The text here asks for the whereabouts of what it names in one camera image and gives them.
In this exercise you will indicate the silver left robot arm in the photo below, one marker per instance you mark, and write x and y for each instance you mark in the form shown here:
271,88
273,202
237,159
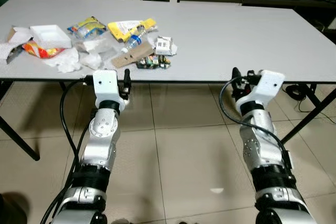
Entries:
100,135

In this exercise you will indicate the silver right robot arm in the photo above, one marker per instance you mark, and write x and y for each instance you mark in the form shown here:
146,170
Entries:
262,140

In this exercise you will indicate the brown cardboard piece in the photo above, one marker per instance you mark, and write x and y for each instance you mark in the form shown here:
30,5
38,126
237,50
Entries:
131,56

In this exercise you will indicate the clear plastic water bottle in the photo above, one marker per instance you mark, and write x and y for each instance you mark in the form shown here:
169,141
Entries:
134,40

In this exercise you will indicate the crumpled white tissue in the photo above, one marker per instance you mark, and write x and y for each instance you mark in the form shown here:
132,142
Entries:
93,60
65,61

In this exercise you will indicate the white table with black legs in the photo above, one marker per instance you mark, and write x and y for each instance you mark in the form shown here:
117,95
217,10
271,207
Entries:
236,35

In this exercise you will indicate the small white printed box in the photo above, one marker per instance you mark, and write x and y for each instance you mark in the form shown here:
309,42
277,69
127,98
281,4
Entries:
164,45

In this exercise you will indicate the yellow plastic package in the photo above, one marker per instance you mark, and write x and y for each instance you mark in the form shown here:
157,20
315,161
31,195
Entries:
123,28

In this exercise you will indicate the blue yellow snack bag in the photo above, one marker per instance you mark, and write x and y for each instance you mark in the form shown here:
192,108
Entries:
86,27

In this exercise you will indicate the white foam box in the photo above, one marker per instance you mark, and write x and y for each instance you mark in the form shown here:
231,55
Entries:
51,35

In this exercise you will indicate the orange snack packet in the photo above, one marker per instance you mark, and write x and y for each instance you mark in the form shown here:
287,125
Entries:
42,51

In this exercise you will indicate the white paper wrapping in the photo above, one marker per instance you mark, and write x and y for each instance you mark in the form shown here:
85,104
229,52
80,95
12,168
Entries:
13,43

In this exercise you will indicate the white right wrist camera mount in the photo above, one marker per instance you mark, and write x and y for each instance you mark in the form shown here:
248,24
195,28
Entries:
265,87

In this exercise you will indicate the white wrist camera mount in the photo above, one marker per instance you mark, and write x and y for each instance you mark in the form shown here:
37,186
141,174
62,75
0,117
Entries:
107,83
265,87

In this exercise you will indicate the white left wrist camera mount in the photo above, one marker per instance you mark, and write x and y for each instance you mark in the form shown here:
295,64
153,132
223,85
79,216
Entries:
107,83

